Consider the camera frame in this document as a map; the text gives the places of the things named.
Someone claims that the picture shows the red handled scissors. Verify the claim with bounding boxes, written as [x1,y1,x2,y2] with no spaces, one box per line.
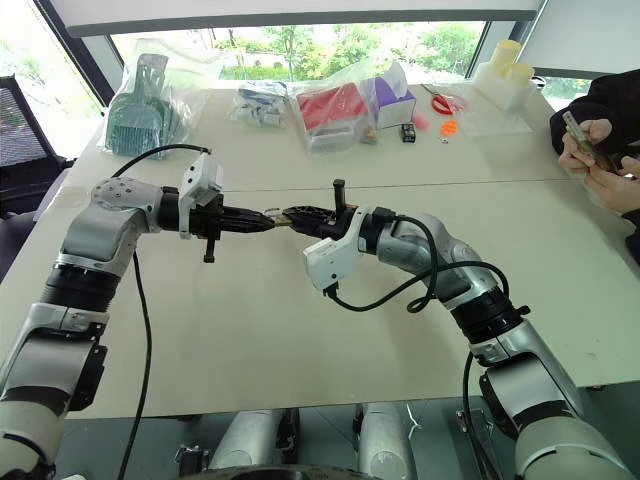
[420,83,470,115]

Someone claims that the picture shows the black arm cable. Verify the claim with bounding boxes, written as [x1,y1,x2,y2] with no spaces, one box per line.
[323,206,511,480]
[109,143,215,480]

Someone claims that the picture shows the black left jacket sleeve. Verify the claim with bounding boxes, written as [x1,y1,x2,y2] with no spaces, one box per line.
[621,205,640,269]

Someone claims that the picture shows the pale yellow cup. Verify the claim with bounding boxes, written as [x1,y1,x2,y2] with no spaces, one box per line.
[506,62,534,87]
[491,40,522,77]

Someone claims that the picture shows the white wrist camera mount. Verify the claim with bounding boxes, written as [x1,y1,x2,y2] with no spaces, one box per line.
[301,206,372,297]
[178,153,225,240]

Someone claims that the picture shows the black jacket sleeve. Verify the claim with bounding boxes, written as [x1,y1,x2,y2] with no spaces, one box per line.
[621,205,640,269]
[548,68,640,157]

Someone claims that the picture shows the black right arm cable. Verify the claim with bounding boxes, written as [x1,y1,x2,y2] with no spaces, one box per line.
[323,206,511,480]

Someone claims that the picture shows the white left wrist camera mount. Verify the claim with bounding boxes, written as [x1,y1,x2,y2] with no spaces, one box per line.
[178,153,225,240]

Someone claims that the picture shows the bag of white blue parts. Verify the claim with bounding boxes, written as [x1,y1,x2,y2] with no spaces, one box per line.
[225,79,291,129]

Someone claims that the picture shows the silver robot left leg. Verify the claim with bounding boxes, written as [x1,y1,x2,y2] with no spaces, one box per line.
[207,408,302,472]

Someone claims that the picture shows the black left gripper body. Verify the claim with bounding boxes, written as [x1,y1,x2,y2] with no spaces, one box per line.
[189,193,227,264]

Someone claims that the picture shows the green dustpan in plastic bag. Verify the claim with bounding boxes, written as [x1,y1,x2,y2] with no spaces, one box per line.
[94,38,201,161]

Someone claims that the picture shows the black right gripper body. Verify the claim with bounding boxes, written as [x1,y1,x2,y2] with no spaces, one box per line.
[313,178,355,240]

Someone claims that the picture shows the silver robot right leg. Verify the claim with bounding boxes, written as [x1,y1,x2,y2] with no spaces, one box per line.
[355,401,417,480]

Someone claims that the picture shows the black right jacket sleeve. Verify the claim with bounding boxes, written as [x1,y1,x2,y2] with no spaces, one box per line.
[548,68,640,157]

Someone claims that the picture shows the red box in plastic bag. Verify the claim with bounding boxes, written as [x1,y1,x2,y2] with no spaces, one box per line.
[287,62,381,157]

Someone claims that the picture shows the purple white tissue box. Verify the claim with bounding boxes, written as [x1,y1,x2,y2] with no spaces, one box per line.
[360,62,417,130]

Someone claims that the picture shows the dark rounded robot torso edge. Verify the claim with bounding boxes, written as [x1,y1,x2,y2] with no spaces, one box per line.
[184,464,364,480]

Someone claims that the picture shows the black mesh office chair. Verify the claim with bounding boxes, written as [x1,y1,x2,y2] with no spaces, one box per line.
[0,73,77,219]

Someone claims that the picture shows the smartphone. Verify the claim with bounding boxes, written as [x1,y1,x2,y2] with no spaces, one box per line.
[561,110,622,174]

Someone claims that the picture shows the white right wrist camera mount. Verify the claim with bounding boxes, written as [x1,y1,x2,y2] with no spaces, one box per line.
[301,206,372,297]

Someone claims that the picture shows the person left hand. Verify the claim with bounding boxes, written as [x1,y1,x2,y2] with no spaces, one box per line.
[585,155,640,212]

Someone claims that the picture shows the silver robot leg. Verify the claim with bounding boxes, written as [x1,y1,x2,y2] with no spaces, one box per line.
[207,408,302,472]
[355,401,417,480]

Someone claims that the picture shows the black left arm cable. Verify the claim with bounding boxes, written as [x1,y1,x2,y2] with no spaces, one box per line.
[109,143,215,480]

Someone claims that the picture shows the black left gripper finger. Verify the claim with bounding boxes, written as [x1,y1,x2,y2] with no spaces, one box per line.
[223,219,275,235]
[223,206,276,224]

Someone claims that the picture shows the person right hand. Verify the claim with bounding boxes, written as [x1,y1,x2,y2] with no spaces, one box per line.
[558,118,615,175]

